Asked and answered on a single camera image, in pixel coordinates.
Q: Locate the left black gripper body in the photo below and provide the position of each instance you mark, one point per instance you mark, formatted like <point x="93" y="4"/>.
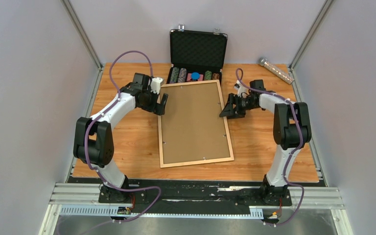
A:
<point x="150" y="101"/>

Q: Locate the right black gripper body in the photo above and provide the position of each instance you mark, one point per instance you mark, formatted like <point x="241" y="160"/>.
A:
<point x="244" y="104"/>

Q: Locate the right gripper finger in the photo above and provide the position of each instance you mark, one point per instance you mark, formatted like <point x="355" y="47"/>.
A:
<point x="229" y="111"/>
<point x="232" y="99"/>

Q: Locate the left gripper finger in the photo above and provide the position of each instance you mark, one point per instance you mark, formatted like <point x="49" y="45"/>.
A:
<point x="163" y="100"/>
<point x="159" y="110"/>

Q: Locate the light wooden picture frame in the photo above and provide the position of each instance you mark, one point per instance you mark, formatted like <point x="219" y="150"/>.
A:
<point x="159" y="146"/>

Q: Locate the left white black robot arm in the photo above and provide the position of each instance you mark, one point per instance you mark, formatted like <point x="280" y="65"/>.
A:
<point x="93" y="140"/>

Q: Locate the blue round chip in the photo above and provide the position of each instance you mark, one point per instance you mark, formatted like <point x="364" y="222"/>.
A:
<point x="195" y="76"/>

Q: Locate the silver glitter tube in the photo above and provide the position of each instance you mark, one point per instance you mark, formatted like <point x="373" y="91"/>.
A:
<point x="284" y="76"/>

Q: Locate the black poker chip case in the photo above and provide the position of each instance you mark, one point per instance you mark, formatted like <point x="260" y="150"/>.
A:
<point x="196" y="51"/>

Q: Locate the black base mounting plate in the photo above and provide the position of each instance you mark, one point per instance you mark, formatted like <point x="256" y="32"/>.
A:
<point x="182" y="196"/>

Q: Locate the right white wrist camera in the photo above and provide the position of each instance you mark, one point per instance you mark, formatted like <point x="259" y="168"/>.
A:
<point x="242" y="91"/>

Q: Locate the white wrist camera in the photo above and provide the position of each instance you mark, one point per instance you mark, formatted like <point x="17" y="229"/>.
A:
<point x="156" y="84"/>
<point x="242" y="91"/>

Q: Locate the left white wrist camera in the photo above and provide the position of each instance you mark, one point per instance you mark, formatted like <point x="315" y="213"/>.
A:
<point x="156" y="84"/>

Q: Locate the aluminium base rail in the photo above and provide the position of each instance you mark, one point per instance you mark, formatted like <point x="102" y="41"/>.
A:
<point x="80" y="199"/>

